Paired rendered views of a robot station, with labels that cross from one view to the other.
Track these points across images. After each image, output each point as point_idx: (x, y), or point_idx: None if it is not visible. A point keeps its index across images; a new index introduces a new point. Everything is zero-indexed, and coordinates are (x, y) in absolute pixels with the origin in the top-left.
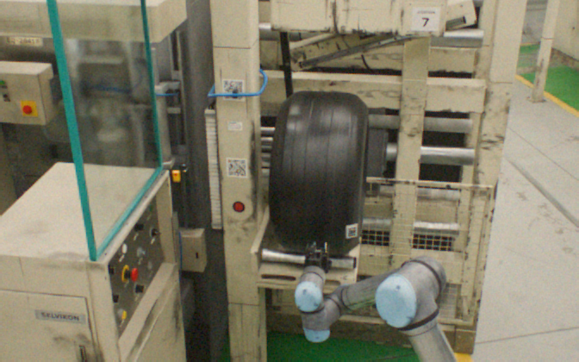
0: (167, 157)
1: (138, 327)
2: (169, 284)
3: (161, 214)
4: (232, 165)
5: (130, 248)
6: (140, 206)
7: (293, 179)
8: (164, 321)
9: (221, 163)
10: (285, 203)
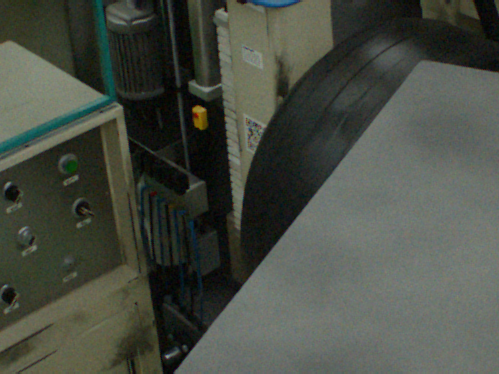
0: (206, 78)
1: None
2: (105, 307)
3: (115, 180)
4: (252, 132)
5: None
6: None
7: (263, 204)
8: (78, 365)
9: (238, 121)
10: (247, 246)
